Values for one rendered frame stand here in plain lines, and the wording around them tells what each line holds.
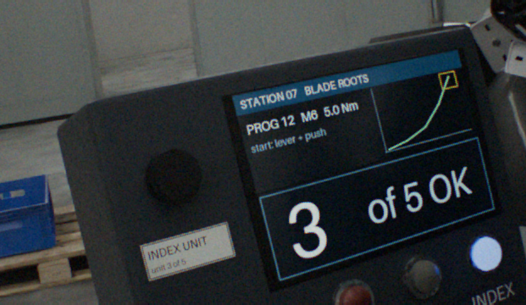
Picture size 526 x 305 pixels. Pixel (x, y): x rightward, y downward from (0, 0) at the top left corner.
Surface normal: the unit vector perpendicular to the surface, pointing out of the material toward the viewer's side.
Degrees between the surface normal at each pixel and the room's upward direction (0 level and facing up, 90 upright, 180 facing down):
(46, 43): 90
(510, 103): 53
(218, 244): 75
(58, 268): 90
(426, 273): 71
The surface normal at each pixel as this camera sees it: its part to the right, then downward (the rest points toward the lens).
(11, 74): 0.14, 0.22
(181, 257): 0.40, -0.10
